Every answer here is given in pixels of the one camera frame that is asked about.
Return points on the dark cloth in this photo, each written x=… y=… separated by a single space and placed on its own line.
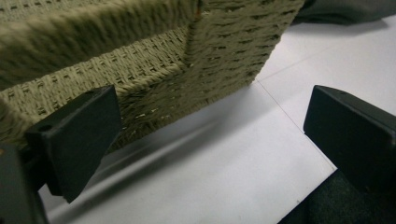
x=345 y=11

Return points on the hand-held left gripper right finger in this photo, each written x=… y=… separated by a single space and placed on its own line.
x=351 y=140

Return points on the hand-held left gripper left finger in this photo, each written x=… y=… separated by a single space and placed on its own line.
x=77 y=140

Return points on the green woven basket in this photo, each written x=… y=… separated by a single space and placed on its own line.
x=149 y=62

